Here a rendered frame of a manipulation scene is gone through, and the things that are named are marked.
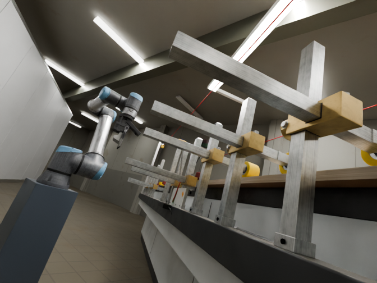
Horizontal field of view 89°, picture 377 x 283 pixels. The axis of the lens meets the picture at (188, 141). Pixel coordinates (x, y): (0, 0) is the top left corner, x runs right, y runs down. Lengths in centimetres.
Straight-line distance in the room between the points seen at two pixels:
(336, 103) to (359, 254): 33
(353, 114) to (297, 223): 20
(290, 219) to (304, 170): 9
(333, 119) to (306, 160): 8
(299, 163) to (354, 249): 25
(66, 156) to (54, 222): 41
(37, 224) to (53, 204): 13
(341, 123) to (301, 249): 22
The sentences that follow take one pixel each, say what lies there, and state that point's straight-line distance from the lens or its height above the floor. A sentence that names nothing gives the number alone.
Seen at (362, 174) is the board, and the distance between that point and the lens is 55.
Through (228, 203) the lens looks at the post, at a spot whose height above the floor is 76.
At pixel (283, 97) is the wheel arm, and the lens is 37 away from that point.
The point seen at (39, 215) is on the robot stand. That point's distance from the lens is 148.
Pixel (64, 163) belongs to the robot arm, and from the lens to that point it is 151.
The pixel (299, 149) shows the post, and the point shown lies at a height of 88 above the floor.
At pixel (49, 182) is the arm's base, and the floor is 62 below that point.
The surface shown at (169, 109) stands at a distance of 54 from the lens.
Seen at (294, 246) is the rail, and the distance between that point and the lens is 39.
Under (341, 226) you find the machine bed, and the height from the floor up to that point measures 78.
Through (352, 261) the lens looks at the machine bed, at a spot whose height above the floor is 71.
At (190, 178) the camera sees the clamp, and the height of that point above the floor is 85.
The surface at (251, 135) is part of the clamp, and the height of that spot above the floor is 96.
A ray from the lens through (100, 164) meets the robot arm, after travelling 156.
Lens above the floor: 72
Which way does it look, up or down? 18 degrees up
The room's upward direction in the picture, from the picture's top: 17 degrees clockwise
